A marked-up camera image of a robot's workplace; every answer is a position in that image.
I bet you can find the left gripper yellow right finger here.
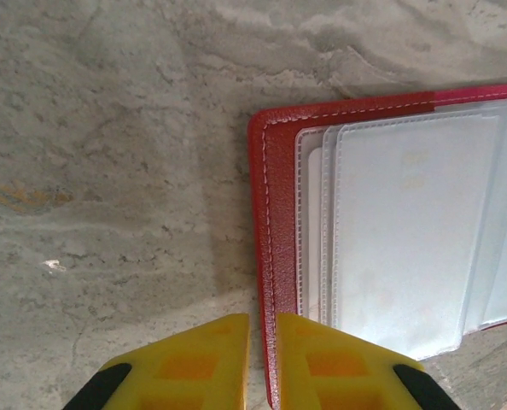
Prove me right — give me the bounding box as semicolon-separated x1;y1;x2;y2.
276;313;462;410

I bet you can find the white credit card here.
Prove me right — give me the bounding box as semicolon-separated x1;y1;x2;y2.
306;147;323;319

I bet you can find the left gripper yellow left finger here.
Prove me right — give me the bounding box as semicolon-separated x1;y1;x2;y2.
63;313;251;410

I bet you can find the red leather card holder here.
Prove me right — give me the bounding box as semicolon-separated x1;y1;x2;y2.
247;82;507;409

